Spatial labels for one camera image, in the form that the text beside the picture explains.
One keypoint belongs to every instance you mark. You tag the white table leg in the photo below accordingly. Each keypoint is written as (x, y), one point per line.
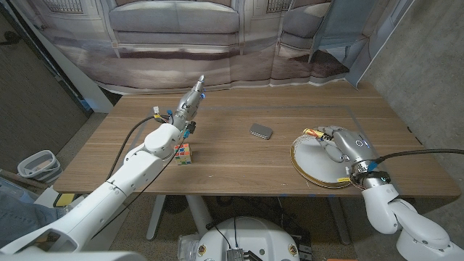
(339, 221)
(199, 214)
(156, 217)

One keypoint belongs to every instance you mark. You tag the person's blue jeans leg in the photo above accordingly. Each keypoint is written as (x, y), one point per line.
(21, 217)

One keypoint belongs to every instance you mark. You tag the white gold-rimmed paper plate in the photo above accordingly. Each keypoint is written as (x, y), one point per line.
(311, 163)

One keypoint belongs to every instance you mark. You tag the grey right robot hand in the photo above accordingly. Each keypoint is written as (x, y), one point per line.
(349, 145)

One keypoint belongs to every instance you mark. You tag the clear plastic packaging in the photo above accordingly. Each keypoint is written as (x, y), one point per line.
(186, 248)

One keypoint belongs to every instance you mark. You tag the small grey metal case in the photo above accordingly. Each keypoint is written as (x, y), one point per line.
(261, 131)

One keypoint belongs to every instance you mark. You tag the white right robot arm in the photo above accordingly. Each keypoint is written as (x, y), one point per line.
(380, 210)

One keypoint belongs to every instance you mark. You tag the yellow bumper sticker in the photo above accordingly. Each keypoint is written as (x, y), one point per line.
(311, 132)

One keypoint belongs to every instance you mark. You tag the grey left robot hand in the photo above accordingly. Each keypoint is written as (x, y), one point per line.
(189, 105)

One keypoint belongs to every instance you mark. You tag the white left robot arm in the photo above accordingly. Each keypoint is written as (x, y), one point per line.
(127, 177)

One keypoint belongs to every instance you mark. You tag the black round floor fan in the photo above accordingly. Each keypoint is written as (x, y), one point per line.
(175, 203)

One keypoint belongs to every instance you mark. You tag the yellow black floor object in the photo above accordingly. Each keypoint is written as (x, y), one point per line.
(65, 199)

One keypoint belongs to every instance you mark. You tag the printed sofa room backdrop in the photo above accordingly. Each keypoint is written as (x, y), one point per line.
(181, 54)

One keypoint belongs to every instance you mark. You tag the white backdrop frame post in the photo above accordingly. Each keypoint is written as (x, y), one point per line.
(79, 79)

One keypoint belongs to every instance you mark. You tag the grey plastic basket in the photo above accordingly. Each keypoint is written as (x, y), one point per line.
(36, 170)

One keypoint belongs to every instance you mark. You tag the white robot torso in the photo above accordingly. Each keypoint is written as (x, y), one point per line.
(250, 235)

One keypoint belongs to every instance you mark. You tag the multicoloured puzzle cube block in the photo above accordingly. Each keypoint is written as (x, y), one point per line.
(185, 156)

